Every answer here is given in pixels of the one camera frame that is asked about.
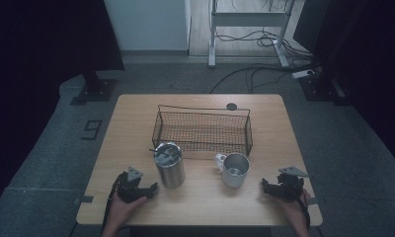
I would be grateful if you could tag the white power strip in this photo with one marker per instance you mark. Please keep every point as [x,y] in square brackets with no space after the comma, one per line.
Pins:
[303,73]

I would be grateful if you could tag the steel tumbler with lid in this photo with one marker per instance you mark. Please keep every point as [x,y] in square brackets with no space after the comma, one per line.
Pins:
[169,164]

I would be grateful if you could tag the grey tape piece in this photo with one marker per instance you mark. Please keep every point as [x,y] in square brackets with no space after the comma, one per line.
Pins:
[312,201]
[84,199]

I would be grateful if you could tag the person's right hand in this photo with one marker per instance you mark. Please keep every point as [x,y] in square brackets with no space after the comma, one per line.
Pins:
[294,210]

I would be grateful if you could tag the dark curtain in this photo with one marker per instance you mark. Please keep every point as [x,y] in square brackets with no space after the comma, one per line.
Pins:
[37,49]
[366,49]

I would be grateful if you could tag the dark round table grommet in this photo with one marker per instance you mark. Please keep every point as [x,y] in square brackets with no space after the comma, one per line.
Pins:
[231,106]

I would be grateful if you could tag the black stand base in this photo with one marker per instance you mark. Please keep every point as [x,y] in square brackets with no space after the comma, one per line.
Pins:
[95,89]
[320,89]

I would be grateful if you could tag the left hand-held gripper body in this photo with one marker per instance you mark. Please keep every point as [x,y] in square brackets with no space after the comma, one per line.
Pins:
[129,187]

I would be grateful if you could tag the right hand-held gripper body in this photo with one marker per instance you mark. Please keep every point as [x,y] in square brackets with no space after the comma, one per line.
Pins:
[289,186]

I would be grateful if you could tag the white metal desk frame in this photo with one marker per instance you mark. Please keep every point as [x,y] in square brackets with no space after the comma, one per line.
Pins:
[248,19]

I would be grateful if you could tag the person's left hand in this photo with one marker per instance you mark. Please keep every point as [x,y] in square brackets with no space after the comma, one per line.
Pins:
[121,209]

